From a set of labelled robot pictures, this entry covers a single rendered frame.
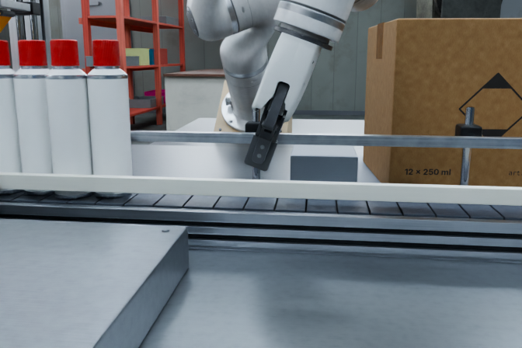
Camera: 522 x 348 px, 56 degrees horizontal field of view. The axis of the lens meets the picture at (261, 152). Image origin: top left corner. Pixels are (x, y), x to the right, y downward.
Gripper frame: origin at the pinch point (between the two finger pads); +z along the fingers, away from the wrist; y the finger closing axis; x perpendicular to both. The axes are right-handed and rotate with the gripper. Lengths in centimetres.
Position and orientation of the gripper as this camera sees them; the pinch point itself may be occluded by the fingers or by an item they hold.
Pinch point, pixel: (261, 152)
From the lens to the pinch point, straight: 63.8
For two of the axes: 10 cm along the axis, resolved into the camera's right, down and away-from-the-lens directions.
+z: -3.4, 9.2, 2.2
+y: -1.2, 1.9, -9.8
